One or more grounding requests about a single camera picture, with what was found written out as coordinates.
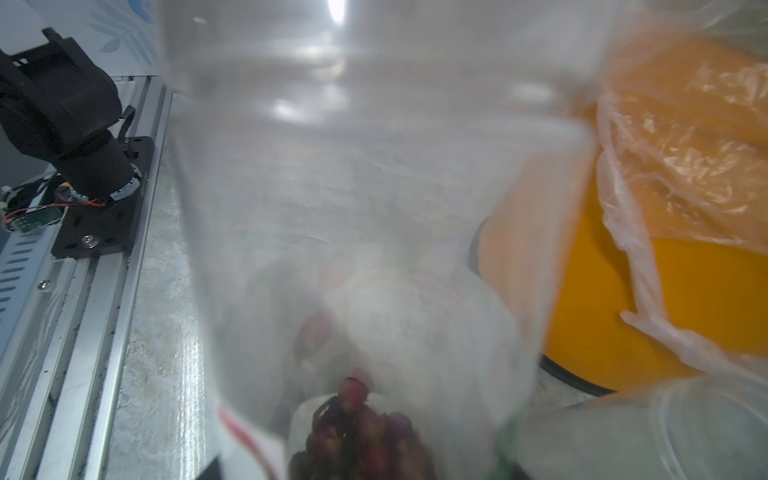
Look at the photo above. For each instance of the white-lidded flower tea jar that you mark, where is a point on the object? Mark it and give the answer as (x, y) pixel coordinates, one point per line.
(378, 198)

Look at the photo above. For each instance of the orange trash bin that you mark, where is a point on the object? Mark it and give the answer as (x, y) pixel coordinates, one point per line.
(587, 345)

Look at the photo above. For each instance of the clear plastic bin liner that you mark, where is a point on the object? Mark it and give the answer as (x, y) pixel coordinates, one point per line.
(682, 177)

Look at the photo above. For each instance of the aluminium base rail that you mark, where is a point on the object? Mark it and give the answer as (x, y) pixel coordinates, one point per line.
(66, 327)

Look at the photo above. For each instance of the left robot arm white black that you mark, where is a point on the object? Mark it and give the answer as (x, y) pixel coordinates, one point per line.
(59, 107)

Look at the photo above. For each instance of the clear jar with dried roses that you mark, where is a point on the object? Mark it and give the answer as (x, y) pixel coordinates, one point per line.
(709, 427)

